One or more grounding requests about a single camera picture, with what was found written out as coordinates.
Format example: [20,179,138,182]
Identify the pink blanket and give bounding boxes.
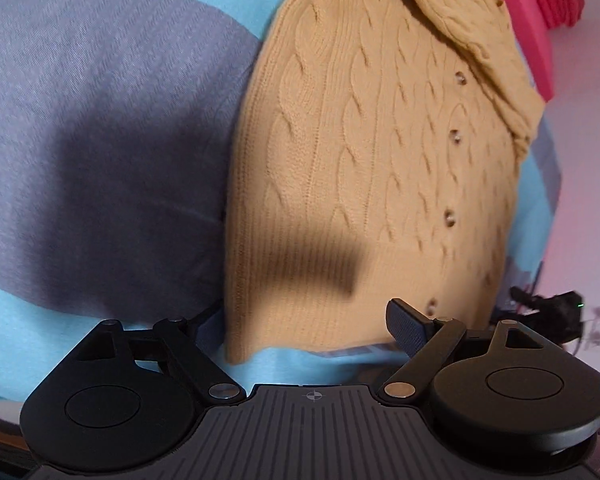
[471,0,555,104]

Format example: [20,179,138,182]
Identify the tan cable-knit cardigan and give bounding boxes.
[223,0,547,365]

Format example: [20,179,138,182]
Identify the blue grey patterned bed sheet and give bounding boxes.
[0,0,567,403]

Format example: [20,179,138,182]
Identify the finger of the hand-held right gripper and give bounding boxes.
[509,285,545,312]

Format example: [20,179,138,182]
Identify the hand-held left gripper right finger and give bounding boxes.
[380,298,569,403]

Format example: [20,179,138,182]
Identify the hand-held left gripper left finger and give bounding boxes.
[77,300,247,403]

